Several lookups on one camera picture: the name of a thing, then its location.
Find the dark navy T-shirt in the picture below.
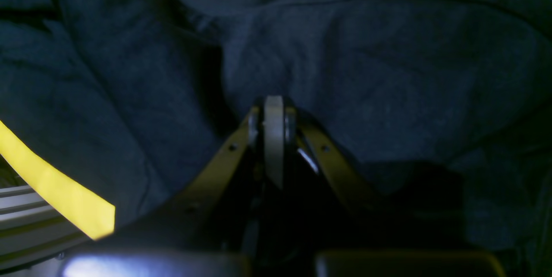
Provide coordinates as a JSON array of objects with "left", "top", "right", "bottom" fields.
[{"left": 1, "top": 0, "right": 551, "bottom": 277}]

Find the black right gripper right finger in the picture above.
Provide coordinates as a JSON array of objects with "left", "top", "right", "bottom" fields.
[{"left": 282, "top": 104, "right": 505, "bottom": 277}]

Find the yellow table cloth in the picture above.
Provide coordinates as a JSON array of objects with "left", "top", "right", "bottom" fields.
[{"left": 0, "top": 123, "right": 116, "bottom": 240}]

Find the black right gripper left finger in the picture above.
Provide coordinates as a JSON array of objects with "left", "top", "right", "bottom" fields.
[{"left": 60, "top": 105, "right": 261, "bottom": 277}]

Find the aluminium frame rail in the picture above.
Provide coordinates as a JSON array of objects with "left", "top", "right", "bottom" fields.
[{"left": 0, "top": 186, "right": 90, "bottom": 274}]

